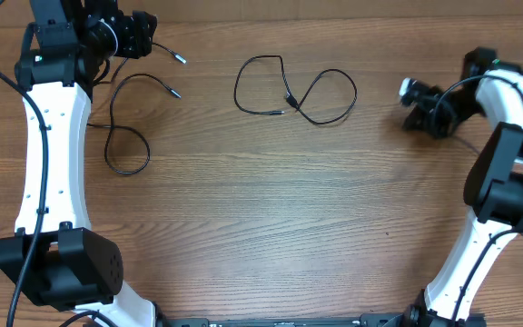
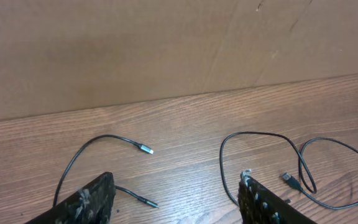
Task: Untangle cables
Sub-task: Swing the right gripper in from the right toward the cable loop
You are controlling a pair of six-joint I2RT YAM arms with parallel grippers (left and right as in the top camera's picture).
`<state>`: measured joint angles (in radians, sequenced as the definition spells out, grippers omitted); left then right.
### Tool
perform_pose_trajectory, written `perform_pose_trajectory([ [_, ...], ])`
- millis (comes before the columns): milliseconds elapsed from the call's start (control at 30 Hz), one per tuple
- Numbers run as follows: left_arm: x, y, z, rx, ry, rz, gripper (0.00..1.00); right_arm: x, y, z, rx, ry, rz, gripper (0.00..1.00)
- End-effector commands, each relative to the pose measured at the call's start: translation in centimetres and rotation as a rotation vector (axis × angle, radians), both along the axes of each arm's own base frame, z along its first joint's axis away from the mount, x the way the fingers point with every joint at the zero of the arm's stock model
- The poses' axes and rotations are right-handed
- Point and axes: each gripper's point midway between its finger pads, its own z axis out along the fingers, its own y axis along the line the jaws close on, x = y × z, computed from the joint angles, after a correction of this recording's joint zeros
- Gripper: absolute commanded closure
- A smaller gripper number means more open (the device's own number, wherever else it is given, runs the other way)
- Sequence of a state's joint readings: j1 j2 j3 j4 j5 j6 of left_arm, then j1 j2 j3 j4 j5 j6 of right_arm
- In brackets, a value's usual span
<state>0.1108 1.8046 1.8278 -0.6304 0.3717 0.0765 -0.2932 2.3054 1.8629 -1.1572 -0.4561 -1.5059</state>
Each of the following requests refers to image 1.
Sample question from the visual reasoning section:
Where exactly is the thin black USB cable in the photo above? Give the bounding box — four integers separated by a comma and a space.
232, 54, 359, 126

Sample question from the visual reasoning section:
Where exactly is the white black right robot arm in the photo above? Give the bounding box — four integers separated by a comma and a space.
388, 47, 523, 326

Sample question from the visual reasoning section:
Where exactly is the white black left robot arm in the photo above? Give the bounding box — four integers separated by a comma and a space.
0, 0, 165, 326

